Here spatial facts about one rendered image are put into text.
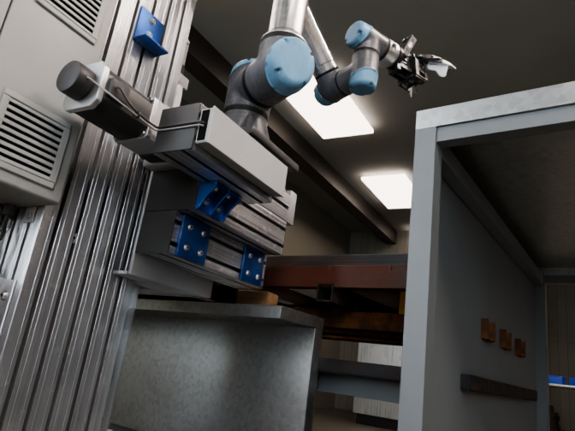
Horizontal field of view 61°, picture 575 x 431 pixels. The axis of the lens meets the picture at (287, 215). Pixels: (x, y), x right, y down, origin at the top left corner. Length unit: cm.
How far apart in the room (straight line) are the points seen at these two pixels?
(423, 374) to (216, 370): 77
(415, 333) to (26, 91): 77
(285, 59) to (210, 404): 95
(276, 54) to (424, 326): 65
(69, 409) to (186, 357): 58
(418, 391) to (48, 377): 65
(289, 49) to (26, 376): 84
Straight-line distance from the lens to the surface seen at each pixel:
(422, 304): 88
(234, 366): 146
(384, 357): 662
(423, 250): 90
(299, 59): 117
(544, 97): 95
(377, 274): 130
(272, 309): 120
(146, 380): 171
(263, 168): 97
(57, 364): 104
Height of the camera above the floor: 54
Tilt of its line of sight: 17 degrees up
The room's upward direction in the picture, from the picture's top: 8 degrees clockwise
